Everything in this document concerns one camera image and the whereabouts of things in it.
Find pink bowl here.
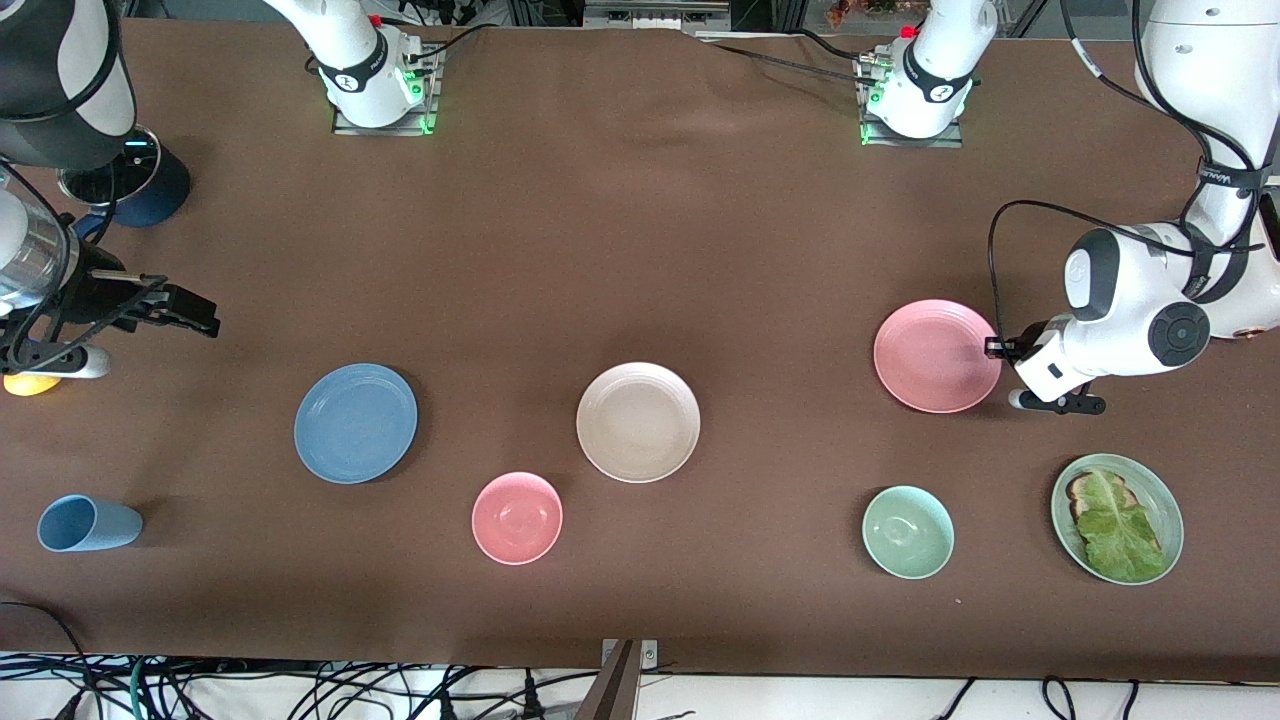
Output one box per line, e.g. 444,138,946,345
471,471,564,567

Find dark camera pole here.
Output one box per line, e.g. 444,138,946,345
575,640,641,720

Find black base cable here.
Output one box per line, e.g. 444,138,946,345
700,28,876,86
395,18,501,63

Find glass pot lid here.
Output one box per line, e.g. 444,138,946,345
58,127,161,206

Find dark blue pot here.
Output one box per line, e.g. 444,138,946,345
58,125,191,241

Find brown table cover cloth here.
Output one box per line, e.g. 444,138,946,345
0,18,1280,681

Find green bowl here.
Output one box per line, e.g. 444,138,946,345
862,485,956,581

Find blue plate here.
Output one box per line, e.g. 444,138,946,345
293,362,419,486

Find pink plate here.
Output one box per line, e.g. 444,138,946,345
873,299,1003,414

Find black cable on cloth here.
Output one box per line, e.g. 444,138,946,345
0,600,93,686

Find green plate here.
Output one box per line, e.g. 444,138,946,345
1050,453,1185,587

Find green lettuce leaf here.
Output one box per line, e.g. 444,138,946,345
1075,470,1169,584

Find beige plate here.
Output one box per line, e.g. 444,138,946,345
576,361,702,485

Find bread slice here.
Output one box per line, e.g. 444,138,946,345
1066,472,1138,523

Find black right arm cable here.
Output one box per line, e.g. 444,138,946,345
0,60,171,373

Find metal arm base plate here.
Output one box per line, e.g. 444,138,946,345
333,45,441,136
858,55,963,149

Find blue cup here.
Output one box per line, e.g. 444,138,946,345
37,494,144,553

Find orange flowers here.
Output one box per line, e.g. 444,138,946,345
825,0,901,26

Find aluminium frame bar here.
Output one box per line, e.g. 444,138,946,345
583,0,733,33

